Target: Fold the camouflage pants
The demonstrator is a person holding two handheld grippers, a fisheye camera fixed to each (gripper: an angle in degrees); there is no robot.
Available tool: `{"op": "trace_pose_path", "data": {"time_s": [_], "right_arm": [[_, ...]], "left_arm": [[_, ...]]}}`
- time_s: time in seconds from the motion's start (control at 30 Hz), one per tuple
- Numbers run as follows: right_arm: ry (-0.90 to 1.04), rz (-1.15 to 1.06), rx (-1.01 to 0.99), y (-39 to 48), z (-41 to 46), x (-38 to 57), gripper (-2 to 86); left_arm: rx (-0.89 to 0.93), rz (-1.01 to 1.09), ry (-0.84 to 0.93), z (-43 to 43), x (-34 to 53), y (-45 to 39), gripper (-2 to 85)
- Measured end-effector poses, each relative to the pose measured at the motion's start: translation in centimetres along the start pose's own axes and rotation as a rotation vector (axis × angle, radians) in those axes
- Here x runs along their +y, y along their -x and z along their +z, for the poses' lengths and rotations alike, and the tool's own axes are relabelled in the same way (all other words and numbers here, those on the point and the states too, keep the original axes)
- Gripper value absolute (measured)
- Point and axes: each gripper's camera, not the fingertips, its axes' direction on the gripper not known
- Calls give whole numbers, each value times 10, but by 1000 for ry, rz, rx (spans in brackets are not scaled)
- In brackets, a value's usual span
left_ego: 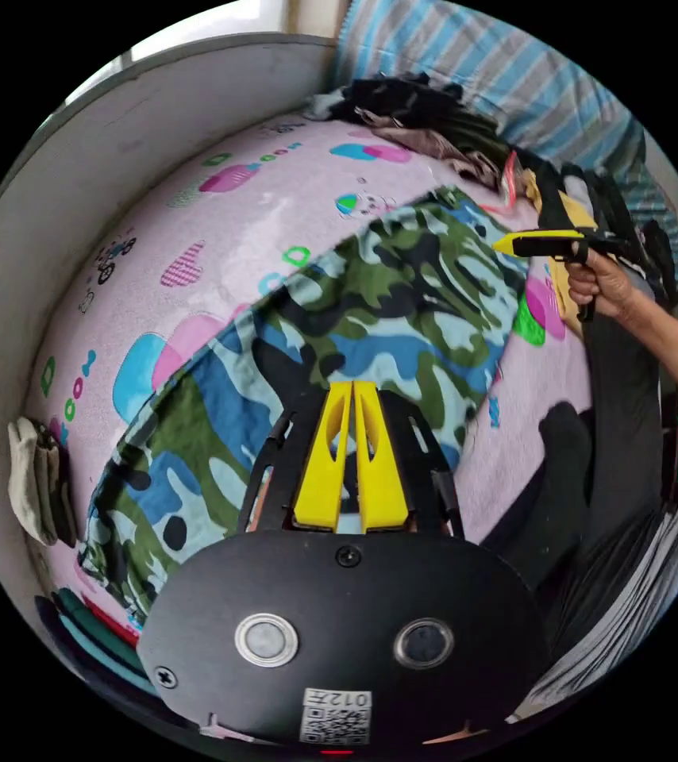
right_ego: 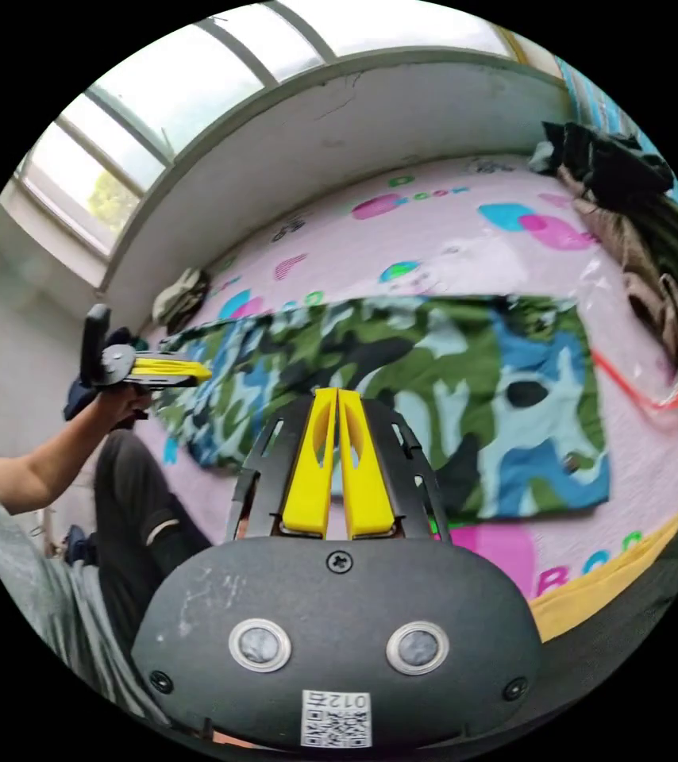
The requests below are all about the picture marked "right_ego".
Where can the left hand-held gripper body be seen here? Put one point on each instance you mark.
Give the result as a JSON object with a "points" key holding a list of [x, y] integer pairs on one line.
{"points": [[114, 364]]}

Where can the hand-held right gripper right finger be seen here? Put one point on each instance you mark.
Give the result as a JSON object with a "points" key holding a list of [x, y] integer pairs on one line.
{"points": [[363, 476]]}

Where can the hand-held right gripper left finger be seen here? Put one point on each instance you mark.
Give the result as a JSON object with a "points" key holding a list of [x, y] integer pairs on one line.
{"points": [[312, 470]]}

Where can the camouflage pants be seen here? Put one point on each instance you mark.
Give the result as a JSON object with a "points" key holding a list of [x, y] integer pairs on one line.
{"points": [[464, 363]]}

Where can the person's left forearm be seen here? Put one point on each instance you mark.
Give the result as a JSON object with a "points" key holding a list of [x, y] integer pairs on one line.
{"points": [[41, 467]]}

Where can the person's left hand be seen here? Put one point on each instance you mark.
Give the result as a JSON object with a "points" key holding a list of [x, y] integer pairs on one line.
{"points": [[120, 406]]}

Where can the crumpled grey garment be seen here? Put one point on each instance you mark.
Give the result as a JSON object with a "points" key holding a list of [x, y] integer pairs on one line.
{"points": [[181, 297]]}

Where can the person's body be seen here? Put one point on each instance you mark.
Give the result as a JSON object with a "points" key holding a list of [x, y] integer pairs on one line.
{"points": [[124, 506]]}

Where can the window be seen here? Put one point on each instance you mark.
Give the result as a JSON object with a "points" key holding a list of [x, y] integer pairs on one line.
{"points": [[196, 89]]}

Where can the pile of clothes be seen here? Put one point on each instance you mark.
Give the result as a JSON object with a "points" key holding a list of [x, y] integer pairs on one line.
{"points": [[642, 238]]}

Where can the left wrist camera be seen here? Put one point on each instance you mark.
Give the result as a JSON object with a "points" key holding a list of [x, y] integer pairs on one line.
{"points": [[93, 333]]}

